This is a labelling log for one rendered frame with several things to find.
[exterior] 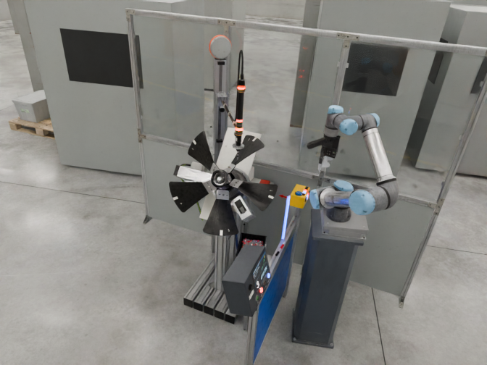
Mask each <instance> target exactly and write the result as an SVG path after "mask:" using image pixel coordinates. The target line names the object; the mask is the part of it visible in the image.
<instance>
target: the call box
mask: <svg viewBox="0 0 487 365"><path fill-rule="evenodd" d="M305 188H306V186H303V185H298V184H296V186H295V188H294V189H293V191H292V193H291V196H290V201H289V206H295V207H297V208H300V209H303V208H304V205H305V203H306V202H307V201H306V202H305V198H306V197H307V194H308V192H309V190H310V187H308V189H307V192H306V193H305V196H303V195H302V194H303V191H304V189H305ZM297 191H301V192H302V194H301V195H300V196H299V195H296V192H297ZM308 198H309V196H308ZM308 198H307V199H308Z"/></svg>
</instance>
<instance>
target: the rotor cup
mask: <svg viewBox="0 0 487 365"><path fill-rule="evenodd" d="M218 177H221V180H218ZM234 179H235V176H234V175H233V174H232V173H231V174H230V173H228V172H226V171H225V170H223V169H218V170H216V171H214V172H213V173H212V176H211V183H212V184H213V186H215V187H216V188H217V189H218V190H228V191H229V192H231V191H232V190H233V189H234V188H232V187H229V184H230V183H231V182H232V181H233V180H234ZM228 181H230V182H228ZM221 188H222V189H221Z"/></svg>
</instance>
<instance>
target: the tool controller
mask: <svg viewBox="0 0 487 365"><path fill-rule="evenodd" d="M267 273H270V267H269V263H268V259H267V252H266V248H265V246H252V245H244V246H243V248H242V249H241V251H240V252H239V254H238V255H237V257H236V259H235V260H234V262H233V263H232V264H231V266H230V268H229V270H228V271H227V272H226V274H225V276H224V277H223V279H222V285H223V288H224V291H225V296H226V299H227V302H228V307H229V310H230V313H232V314H238V315H242V316H250V317H253V315H254V312H255V311H256V309H257V307H258V305H259V302H260V301H261V298H262V296H263V294H264V292H265V290H266V288H267V286H268V284H269V282H270V279H271V274H270V277H269V278H267ZM258 277H259V281H260V287H259V289H260V288H261V287H262V289H263V291H262V293H260V292H259V289H258V291H256V287H255V282H256V281H257V278H258ZM264 280H266V282H267V284H266V285H263V282H264ZM257 295H258V296H259V300H258V301H256V296H257Z"/></svg>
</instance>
